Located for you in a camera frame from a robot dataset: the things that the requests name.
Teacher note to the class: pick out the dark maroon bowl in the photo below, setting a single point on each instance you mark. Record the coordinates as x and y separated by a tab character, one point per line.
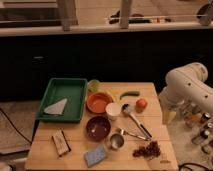
98	128

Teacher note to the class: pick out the black handled metal spoon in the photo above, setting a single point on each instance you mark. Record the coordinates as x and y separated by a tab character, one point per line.
127	111

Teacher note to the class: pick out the metal measuring cup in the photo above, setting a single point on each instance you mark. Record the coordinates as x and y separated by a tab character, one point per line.
116	140

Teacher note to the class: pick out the orange apple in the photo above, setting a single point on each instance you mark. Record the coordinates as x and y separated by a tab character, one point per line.
141	104

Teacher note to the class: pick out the grey triangular cloth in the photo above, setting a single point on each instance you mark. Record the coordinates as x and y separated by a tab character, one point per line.
56	108

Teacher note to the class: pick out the wooden block brush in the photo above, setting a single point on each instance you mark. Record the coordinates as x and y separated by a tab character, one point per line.
60	143

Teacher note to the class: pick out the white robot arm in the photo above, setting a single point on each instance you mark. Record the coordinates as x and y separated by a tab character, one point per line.
186	83

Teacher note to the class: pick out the bunch of red grapes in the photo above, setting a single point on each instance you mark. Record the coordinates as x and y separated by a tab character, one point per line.
152	150

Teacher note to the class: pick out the blue sponge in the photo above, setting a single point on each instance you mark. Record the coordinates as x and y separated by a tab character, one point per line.
95	156

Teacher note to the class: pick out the small green cup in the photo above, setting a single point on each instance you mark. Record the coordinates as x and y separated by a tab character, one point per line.
93	85

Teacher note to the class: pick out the green chili pepper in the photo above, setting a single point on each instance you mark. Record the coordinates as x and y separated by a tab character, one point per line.
129	93

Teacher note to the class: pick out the yellow banana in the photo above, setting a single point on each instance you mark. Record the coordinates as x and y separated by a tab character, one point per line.
112	96

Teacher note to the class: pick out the green plastic tray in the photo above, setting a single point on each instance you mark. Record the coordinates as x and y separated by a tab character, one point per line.
74	89

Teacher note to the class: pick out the white paper cup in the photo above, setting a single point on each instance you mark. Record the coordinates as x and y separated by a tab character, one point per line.
113	110

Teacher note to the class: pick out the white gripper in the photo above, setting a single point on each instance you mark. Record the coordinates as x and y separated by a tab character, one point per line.
168	112

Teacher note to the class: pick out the spice bottle rack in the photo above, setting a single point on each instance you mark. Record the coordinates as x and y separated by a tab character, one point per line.
197	120

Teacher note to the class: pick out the orange red bowl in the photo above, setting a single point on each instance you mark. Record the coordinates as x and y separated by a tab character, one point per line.
97	102

